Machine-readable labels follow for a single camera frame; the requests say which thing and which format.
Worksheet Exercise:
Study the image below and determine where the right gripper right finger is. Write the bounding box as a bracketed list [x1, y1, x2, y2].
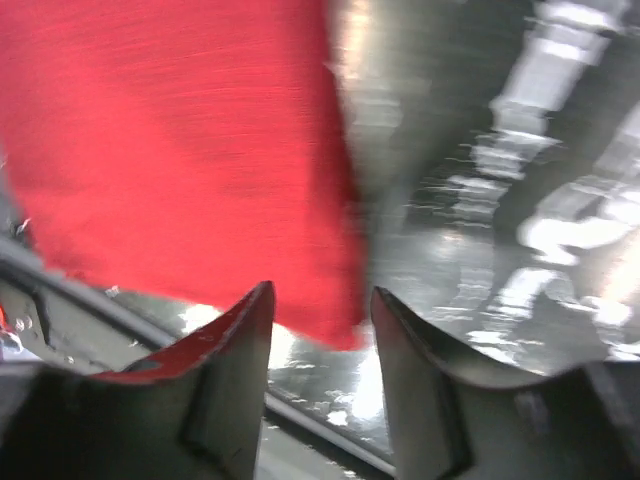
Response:
[371, 288, 639, 480]

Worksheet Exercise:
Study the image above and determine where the dark red cloth napkin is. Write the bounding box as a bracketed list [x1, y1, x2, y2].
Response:
[1, 1, 365, 350]

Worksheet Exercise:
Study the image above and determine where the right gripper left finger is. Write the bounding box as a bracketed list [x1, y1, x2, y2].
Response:
[1, 281, 275, 479]

